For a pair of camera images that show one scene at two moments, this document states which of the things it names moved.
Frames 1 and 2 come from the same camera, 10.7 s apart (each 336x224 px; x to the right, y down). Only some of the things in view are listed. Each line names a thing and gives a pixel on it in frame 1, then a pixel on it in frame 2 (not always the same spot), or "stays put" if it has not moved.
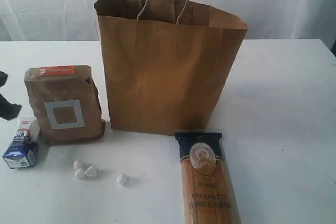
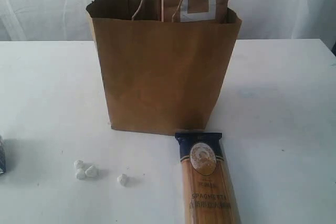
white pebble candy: x=78 y=164 stays put
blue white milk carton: x=22 y=152 → x=2 y=156
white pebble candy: x=80 y=173 stays put
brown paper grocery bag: x=166 y=61 stays put
